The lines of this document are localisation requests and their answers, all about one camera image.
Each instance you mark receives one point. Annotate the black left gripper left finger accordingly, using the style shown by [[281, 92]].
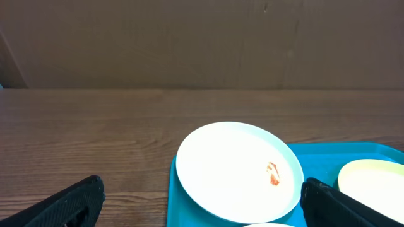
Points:
[[78, 205]]

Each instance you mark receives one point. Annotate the white plate with blue rim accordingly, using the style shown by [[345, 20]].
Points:
[[239, 172]]

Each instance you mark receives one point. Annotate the yellow-green plate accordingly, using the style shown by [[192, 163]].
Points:
[[377, 184]]

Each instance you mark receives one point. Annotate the white plate with red stain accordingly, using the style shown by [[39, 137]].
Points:
[[268, 225]]

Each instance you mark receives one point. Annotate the teal plastic tray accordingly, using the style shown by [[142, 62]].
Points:
[[322, 161]]

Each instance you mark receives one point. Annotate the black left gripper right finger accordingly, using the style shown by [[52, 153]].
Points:
[[324, 206]]

